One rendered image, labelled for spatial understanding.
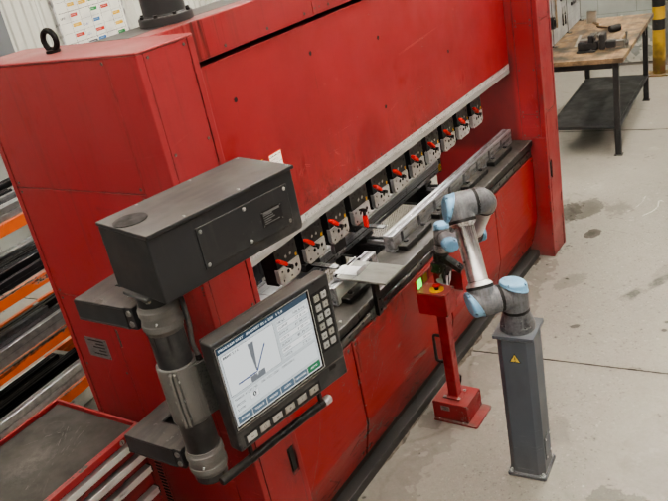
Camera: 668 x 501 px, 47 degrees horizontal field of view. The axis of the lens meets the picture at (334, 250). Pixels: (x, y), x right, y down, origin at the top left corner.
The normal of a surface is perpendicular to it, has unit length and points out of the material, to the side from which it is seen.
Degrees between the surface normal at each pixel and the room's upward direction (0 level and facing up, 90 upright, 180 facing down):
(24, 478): 0
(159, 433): 0
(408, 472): 0
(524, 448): 90
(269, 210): 90
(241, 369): 90
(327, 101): 90
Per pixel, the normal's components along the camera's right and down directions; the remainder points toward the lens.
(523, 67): -0.53, 0.44
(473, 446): -0.18, -0.89
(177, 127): 0.83, 0.08
